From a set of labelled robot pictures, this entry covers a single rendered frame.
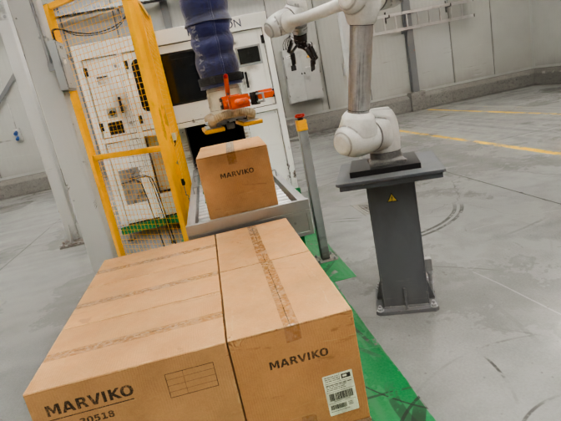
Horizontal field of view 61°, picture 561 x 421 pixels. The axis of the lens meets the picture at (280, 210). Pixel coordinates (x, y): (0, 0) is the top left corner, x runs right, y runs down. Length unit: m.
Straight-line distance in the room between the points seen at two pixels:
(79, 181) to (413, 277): 2.19
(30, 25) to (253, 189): 1.71
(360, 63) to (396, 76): 10.20
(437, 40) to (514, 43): 2.08
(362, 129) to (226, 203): 0.92
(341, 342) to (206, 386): 0.44
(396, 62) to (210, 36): 10.14
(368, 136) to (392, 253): 0.63
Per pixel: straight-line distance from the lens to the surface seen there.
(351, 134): 2.17
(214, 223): 2.63
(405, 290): 2.55
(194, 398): 1.58
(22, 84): 5.66
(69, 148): 3.37
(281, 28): 2.53
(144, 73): 3.33
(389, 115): 2.37
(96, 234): 3.45
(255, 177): 2.66
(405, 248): 2.47
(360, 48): 2.16
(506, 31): 13.81
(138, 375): 1.54
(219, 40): 2.43
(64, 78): 3.31
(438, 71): 12.84
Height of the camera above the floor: 1.25
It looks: 15 degrees down
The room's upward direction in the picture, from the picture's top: 11 degrees counter-clockwise
